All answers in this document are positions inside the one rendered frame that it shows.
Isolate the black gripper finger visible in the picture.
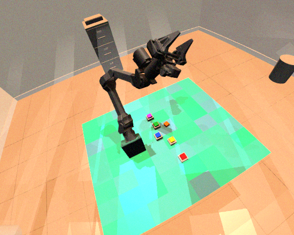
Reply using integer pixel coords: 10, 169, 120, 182
154, 30, 181, 54
176, 39, 194, 61

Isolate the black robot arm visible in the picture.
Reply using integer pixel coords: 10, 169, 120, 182
99, 47, 182, 143

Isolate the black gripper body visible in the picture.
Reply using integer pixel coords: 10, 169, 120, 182
147, 39, 187, 73

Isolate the green button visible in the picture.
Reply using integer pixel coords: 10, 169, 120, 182
152, 121, 161, 130

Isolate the magenta push button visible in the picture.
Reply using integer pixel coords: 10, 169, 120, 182
146, 114, 154, 121

